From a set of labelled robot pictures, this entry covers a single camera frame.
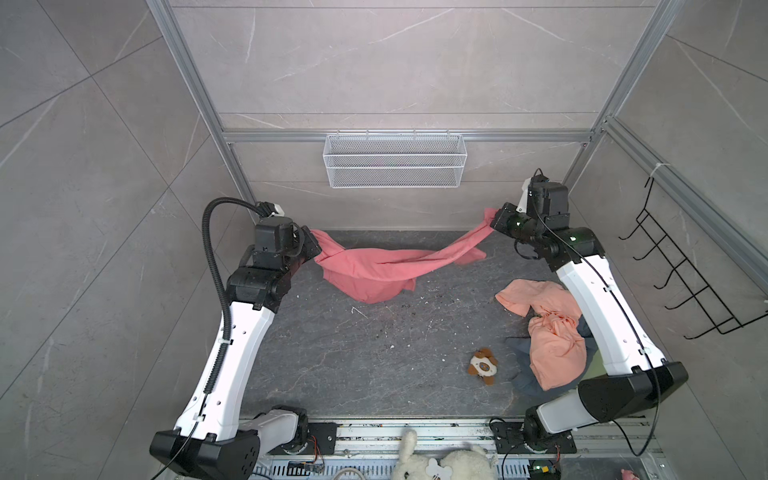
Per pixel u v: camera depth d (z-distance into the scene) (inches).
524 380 31.8
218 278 17.1
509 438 28.7
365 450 28.7
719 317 23.7
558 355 30.0
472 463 24.7
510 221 25.4
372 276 29.8
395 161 39.7
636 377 15.4
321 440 29.0
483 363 32.8
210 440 14.2
